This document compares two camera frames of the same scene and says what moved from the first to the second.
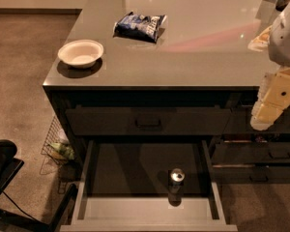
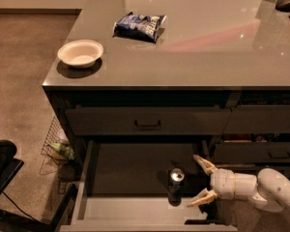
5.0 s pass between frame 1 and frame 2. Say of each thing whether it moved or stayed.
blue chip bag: stayed
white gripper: moved
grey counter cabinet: stayed
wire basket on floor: stayed
